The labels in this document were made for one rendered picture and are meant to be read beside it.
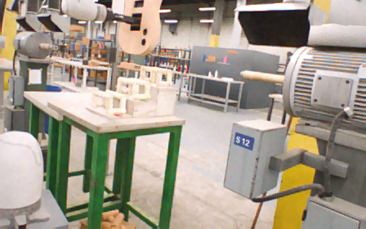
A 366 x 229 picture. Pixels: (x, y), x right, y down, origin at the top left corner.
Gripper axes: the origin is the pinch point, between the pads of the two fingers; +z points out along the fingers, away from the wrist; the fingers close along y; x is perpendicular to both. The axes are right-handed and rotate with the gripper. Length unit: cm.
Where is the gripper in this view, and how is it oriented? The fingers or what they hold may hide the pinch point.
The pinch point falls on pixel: (135, 21)
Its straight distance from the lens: 172.4
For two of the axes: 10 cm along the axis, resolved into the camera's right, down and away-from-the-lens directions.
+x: 1.3, -9.8, -1.3
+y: 7.0, 1.9, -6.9
